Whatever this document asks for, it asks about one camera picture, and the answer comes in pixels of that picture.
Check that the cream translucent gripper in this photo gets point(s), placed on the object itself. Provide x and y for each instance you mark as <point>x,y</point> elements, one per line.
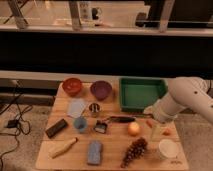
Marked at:
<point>148,111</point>

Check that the black board eraser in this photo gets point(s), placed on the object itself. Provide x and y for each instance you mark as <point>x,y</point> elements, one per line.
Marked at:
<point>56,128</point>

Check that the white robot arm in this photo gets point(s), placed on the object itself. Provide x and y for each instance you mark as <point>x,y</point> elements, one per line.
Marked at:
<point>183,92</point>

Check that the green plastic tray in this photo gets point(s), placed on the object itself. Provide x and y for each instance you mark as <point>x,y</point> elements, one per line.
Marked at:
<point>136,94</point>

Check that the orange carrot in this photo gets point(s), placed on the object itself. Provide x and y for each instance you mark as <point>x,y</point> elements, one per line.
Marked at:
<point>158,129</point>

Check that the yellow orange apple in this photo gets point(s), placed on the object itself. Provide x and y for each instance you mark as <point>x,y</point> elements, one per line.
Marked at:
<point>133,129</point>

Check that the white round container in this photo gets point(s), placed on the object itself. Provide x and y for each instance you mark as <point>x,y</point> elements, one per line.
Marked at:
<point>167,149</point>

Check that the brown grape bunch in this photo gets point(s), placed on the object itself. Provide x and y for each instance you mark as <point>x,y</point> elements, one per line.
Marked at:
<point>134,151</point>

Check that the purple bowl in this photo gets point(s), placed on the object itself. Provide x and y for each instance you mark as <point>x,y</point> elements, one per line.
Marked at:
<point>101,89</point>

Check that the small metal cup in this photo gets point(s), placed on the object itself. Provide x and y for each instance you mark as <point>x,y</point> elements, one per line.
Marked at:
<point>94,109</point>

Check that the wooden board table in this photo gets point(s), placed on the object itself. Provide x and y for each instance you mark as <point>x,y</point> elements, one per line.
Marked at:
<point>115,142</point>

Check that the blue sponge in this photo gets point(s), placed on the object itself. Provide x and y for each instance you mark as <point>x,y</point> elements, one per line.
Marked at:
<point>94,152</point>

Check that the blue cup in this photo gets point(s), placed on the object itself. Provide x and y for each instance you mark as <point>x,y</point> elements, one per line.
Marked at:
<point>80,124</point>

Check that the red bowl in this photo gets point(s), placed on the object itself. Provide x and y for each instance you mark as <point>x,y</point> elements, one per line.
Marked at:
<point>72,86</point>

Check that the black power adapter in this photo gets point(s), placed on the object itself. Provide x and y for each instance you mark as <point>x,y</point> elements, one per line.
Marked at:
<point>12,123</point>

